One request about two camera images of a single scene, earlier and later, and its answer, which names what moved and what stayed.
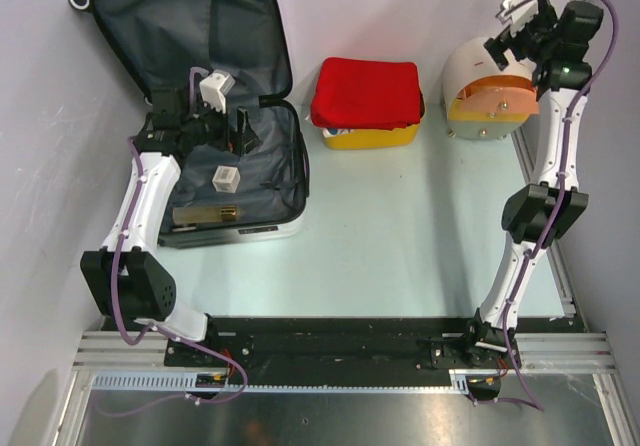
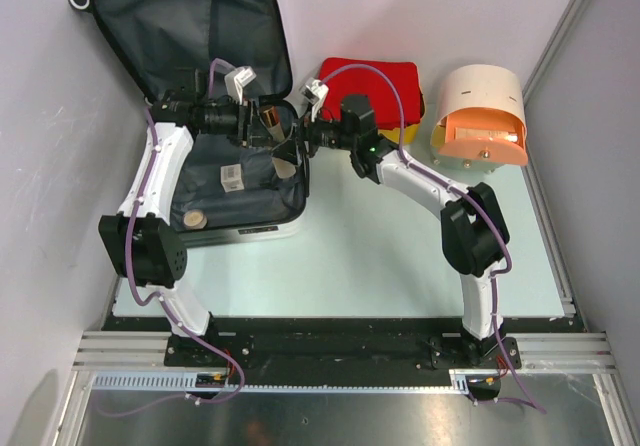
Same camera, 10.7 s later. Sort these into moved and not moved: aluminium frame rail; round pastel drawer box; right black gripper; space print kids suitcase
Moved: right black gripper; round pastel drawer box
Not moved: space print kids suitcase; aluminium frame rail
